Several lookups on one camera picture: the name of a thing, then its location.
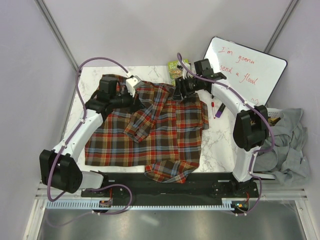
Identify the grey crumpled shirt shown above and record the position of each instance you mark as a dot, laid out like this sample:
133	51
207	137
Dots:
286	162

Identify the red brown plaid shirt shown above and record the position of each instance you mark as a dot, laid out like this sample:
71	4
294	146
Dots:
165	136

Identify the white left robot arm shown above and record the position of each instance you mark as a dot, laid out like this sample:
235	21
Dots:
58	167

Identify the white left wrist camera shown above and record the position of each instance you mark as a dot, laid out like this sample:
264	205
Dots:
132	84

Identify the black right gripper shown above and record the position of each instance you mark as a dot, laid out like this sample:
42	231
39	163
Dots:
181	84

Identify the white slotted cable duct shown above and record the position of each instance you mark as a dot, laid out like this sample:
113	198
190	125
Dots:
225	204

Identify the green treehouse paperback book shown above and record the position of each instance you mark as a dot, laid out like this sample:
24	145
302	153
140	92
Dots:
176	70

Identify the white plastic laundry basket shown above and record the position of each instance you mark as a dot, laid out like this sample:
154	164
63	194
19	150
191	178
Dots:
274	116

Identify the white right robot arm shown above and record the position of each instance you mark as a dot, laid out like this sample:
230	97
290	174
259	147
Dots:
251	126

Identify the red capped whiteboard marker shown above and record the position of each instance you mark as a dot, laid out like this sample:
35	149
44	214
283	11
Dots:
213	110

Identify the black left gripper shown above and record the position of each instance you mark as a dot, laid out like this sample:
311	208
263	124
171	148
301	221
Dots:
135	105

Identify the black framed whiteboard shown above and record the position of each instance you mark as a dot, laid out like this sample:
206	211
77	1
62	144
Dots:
252	73

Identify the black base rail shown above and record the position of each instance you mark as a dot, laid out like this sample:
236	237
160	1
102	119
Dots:
198	188

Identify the purple whiteboard eraser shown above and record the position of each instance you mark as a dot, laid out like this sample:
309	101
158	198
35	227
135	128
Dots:
220	110

